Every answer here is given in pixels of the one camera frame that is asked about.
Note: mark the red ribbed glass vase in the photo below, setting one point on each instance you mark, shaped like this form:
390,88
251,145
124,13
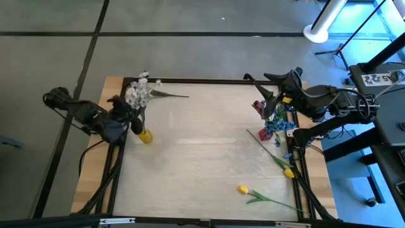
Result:
265,134

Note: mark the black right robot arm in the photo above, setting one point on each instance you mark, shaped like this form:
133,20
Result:
326,101

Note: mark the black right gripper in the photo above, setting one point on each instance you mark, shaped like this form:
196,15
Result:
291,87

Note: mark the black upright post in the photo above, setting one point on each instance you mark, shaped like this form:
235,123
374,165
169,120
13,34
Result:
383,54

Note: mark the black front crossbar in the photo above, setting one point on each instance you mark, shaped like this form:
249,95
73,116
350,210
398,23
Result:
47,221

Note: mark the black desk base beam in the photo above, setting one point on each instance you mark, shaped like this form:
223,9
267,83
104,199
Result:
348,145

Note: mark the white artificial flower bunch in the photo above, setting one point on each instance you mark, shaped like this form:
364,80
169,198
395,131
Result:
164,93
137,95

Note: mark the white label paper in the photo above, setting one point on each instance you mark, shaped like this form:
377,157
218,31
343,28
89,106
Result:
376,79

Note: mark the small fallen blue blossom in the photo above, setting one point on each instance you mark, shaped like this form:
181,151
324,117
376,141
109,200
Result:
287,155
277,142

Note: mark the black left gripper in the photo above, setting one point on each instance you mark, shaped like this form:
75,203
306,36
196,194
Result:
115,126

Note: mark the white column with round base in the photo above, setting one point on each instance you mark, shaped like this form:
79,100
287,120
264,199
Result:
326,19

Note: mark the black tripod light stand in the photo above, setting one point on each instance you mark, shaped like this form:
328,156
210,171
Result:
340,49

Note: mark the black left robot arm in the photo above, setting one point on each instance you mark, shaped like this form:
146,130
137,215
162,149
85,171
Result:
79,111

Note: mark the yellow ribbed glass vase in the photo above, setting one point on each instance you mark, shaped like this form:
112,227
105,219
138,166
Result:
146,136

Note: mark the blue artificial flower bunch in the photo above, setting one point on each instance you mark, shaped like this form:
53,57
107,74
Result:
280,125

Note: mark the yellow artificial tulip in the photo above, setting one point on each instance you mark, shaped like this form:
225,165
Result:
243,189
288,173

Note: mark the black desk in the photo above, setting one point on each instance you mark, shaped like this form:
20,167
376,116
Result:
389,111

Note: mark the black aluminium table frame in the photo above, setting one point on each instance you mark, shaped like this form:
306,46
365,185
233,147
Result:
205,80

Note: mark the black caster wheel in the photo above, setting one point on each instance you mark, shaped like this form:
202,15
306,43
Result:
371,202

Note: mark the silver metal bracket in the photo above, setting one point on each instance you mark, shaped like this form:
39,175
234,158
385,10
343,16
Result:
292,225
117,220

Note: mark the maroon artificial tulip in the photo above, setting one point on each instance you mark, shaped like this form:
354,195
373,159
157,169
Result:
259,107

